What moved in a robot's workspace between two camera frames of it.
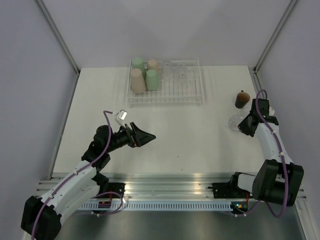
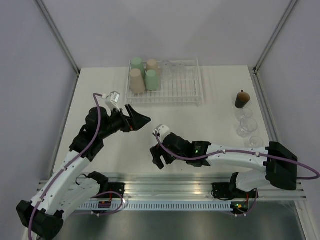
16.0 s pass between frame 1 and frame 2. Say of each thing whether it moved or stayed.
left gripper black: moved
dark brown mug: stayed
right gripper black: moved
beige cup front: stayed
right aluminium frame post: stayed
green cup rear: stayed
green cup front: stayed
